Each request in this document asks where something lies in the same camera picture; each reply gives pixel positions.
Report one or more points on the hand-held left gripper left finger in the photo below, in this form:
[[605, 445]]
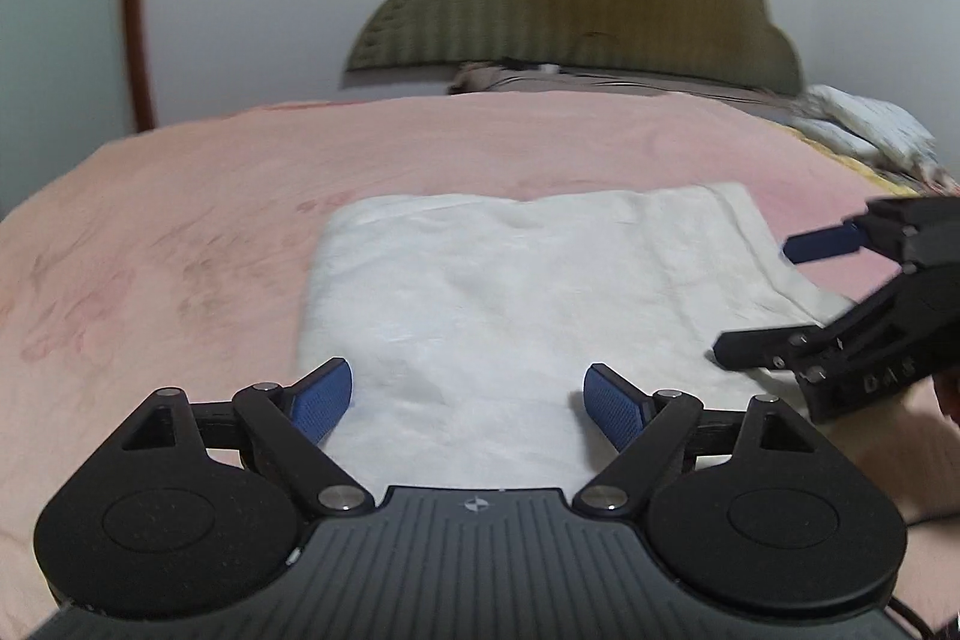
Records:
[[324, 396]]

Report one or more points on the person's right hand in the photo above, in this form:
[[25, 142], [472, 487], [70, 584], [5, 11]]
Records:
[[951, 396]]

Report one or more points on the yellow bed sheet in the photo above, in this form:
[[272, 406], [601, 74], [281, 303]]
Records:
[[855, 160]]

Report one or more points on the black power adapter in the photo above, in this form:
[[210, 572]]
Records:
[[529, 64]]

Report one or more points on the colourful patterned cloth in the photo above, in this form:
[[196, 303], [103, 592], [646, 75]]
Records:
[[941, 179]]

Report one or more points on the white pants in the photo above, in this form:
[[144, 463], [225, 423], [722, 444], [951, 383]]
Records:
[[487, 310]]

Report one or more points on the pink blanket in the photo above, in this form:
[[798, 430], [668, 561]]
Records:
[[187, 235]]

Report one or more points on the white printed pillow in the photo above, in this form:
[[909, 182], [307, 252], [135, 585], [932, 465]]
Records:
[[862, 119]]

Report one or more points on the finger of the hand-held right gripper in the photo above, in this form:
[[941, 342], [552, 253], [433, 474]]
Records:
[[757, 347], [821, 242]]

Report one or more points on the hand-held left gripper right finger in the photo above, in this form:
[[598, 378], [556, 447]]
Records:
[[609, 400]]

